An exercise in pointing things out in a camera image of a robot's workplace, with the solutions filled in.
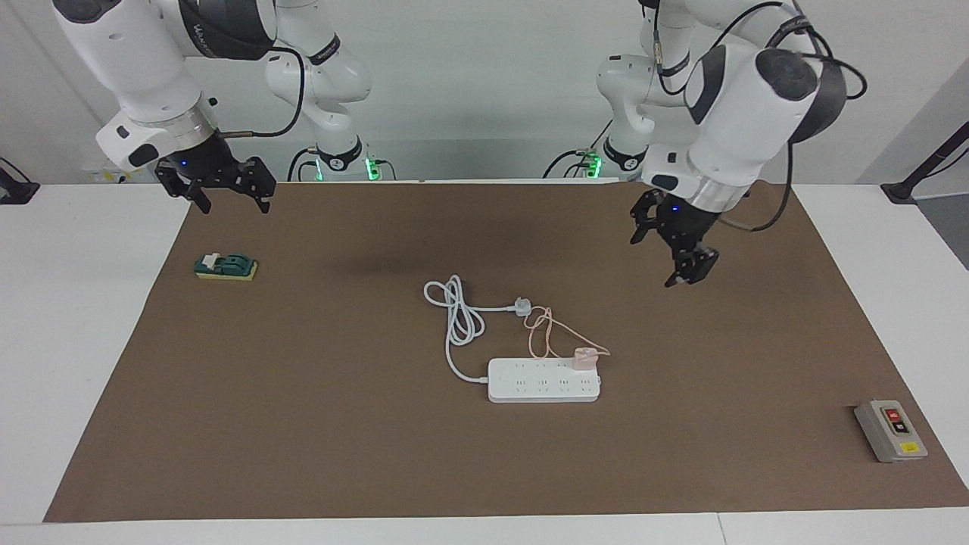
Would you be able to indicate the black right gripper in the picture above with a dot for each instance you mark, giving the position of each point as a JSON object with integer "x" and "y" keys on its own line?
{"x": 200, "y": 159}

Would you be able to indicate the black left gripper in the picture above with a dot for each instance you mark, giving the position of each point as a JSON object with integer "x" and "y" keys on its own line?
{"x": 689, "y": 223}

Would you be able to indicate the pink charger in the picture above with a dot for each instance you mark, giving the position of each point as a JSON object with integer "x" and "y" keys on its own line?
{"x": 584, "y": 358}

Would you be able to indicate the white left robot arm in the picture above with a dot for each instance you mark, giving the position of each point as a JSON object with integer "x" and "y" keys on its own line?
{"x": 742, "y": 113}

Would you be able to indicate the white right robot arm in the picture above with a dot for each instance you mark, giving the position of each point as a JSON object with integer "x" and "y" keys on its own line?
{"x": 144, "y": 68}

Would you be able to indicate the white power strip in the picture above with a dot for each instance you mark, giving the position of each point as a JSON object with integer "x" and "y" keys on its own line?
{"x": 541, "y": 386}

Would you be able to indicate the green circuit board block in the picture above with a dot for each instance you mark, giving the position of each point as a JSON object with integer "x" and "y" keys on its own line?
{"x": 227, "y": 266}

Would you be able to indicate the white box yellow label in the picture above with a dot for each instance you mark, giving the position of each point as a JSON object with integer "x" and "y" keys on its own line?
{"x": 106, "y": 176}

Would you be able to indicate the black pole stand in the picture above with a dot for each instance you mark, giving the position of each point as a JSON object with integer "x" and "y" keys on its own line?
{"x": 901, "y": 191}

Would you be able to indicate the brown table mat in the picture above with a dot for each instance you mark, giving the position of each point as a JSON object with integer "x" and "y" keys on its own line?
{"x": 303, "y": 454}

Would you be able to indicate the black clamp mount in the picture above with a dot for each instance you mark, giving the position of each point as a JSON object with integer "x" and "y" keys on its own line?
{"x": 15, "y": 193}

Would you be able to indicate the grey on-off switch box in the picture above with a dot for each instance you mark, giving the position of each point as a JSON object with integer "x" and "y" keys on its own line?
{"x": 886, "y": 439}

